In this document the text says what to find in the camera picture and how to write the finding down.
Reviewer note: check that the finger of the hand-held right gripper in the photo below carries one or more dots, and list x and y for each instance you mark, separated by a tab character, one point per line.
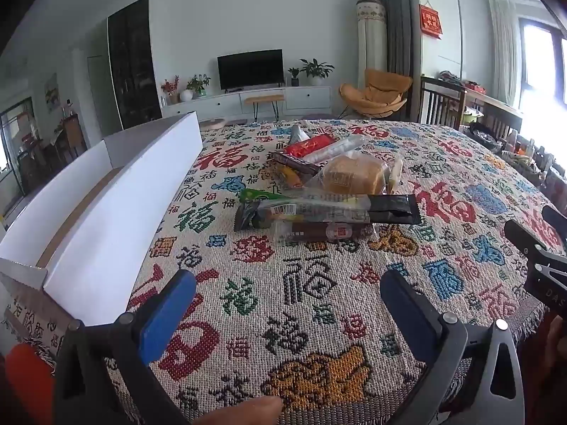
556	219
522	234

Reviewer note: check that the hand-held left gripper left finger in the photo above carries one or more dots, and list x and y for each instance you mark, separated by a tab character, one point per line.
170	305

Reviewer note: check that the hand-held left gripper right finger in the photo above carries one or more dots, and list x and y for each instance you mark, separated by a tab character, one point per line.
398	296

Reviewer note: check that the clear packet with barcode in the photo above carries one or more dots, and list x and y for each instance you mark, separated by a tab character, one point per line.
390	209

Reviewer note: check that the brown sausage packet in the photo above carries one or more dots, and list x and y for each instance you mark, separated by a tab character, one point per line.
328	231

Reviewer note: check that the pale narrow snack packet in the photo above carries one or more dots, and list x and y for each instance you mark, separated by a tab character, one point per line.
395	172

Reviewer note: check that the bread loaf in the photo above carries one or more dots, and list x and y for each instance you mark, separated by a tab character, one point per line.
350	175

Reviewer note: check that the green snack packet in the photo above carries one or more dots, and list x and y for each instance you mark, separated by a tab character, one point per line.
261	195

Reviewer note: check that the clear plastic snack packet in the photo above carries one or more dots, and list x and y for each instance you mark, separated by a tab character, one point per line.
347	146

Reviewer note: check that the yellow snack packet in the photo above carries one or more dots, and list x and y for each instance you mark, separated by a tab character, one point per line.
290	176

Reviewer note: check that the dark brown snack packet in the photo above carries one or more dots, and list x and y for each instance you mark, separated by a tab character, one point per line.
292	162

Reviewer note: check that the person's left hand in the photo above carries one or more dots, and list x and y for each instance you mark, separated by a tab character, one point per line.
243	412

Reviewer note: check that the printed woven blanket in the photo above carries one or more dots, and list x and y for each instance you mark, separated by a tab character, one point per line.
310	341

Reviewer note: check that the black bag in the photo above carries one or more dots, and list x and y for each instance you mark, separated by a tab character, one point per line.
485	135

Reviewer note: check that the bright window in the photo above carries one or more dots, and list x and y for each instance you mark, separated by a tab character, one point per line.
542	71

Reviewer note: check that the red garment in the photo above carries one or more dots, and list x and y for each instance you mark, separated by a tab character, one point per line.
29	380

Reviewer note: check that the white sheer curtain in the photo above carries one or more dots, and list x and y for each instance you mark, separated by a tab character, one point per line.
505	53

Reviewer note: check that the red snack packet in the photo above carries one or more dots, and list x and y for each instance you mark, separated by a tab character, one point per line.
308	146

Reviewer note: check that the small white snack packet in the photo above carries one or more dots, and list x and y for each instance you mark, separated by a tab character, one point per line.
298	133

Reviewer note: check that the orange lounge chair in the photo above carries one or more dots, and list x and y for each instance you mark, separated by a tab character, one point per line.
376	93

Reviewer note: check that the round white vase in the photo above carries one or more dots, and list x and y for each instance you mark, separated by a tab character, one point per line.
186	95

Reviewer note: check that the white television cabinet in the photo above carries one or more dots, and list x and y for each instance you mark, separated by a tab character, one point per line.
310	99

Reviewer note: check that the red flower arrangement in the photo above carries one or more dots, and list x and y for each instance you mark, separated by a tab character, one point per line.
170	88

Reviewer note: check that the flowering green potted plant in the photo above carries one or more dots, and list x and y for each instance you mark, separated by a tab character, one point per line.
198	84

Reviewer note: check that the small wooden stool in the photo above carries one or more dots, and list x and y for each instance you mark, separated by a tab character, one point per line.
263	98

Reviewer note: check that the covered standing air conditioner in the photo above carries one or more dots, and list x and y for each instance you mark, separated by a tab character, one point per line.
371	48

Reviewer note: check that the large green potted plant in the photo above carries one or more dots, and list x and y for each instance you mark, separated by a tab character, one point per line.
316	71

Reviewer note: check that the dark glass display cabinet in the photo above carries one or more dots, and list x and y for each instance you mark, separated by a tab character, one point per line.
133	66

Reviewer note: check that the small green potted plant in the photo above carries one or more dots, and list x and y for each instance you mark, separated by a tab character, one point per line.
294	76

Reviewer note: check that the grey curtain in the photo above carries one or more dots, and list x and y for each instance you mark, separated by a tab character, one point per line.
398	22

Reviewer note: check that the black flat television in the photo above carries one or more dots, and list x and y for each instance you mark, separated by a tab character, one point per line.
250	68

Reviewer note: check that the red wall hanging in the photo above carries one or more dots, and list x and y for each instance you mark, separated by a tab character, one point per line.
430	21

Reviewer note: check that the framed wall picture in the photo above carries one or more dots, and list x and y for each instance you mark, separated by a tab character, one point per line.
52	92

